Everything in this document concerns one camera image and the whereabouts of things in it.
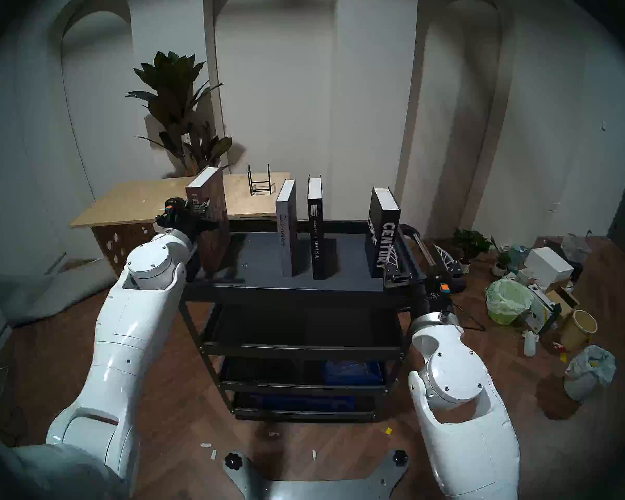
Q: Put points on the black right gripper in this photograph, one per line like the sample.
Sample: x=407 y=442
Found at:
x=437 y=296

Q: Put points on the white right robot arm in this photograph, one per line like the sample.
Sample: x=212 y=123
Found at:
x=463 y=426

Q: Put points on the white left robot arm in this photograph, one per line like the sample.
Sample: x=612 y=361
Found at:
x=130 y=322

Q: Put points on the black Fashion book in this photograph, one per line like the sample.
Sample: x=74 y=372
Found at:
x=316 y=233

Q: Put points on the large dark leafy plant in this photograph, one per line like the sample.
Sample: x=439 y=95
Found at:
x=174 y=92

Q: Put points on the tall blue plastic bin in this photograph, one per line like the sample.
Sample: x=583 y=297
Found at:
x=351 y=373

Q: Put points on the black star knob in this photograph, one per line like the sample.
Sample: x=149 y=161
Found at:
x=233 y=461
x=399 y=457

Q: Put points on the green printed carton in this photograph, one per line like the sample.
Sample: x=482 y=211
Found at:
x=541 y=311

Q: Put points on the grey Discontent book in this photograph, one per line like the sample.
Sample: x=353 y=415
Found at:
x=286 y=228

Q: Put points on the white bin with bag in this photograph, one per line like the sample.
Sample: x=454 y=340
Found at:
x=588 y=369

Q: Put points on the light wooden table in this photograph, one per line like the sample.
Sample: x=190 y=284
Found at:
x=146 y=199

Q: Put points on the dark grey utility cart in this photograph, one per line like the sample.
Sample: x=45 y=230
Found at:
x=260 y=254

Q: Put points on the small white bottle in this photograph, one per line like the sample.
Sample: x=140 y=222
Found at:
x=529 y=345

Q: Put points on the white cardboard box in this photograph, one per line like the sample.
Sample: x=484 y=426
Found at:
x=548 y=264

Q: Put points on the teal watering can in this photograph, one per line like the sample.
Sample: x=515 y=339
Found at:
x=516 y=254

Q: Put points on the small bushy potted plant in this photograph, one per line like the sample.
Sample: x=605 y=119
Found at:
x=471 y=241

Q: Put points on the clear plastic storage box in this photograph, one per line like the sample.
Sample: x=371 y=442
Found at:
x=575 y=246

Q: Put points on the grey metal robot base plate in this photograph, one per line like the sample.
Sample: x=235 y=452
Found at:
x=317 y=488

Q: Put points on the grey rolled floor mat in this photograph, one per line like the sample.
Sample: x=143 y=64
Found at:
x=31 y=296

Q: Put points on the green-lined waste basket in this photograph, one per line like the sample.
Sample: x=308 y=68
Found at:
x=510 y=301

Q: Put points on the yellow plastic bucket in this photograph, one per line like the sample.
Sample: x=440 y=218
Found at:
x=578 y=329

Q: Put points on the small thin potted plant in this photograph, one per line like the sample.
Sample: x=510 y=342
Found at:
x=500 y=269

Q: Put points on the brown cardboard box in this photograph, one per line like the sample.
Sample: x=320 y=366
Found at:
x=562 y=301

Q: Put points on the brown Homes book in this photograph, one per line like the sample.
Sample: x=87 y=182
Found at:
x=216 y=244

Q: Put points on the small red yellow object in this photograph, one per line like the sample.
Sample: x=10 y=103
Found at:
x=560 y=352

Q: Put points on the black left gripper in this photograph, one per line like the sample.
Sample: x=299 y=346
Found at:
x=179 y=220

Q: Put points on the black Century book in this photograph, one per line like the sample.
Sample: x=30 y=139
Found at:
x=380 y=217

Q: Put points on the black storage box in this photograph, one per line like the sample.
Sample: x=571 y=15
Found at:
x=552 y=245

